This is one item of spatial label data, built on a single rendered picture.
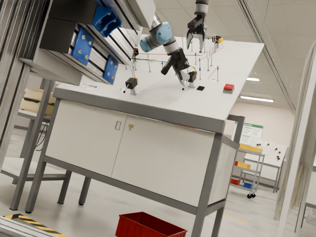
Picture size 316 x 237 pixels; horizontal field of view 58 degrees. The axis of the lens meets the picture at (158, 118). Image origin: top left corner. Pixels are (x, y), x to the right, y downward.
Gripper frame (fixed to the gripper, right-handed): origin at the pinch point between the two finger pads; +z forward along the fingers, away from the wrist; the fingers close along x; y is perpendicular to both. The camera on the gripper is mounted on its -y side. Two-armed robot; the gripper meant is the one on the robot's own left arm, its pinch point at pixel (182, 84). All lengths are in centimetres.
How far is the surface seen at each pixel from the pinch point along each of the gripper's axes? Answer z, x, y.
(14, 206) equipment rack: 32, 17, -132
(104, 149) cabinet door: 18, 6, -59
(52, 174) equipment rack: 37, 49, -112
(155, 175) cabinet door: 35, -19, -36
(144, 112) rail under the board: 4.9, -1.4, -26.9
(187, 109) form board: 10.5, -12.0, -4.4
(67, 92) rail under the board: -17, 36, -67
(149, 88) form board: -0.6, 18.3, -17.3
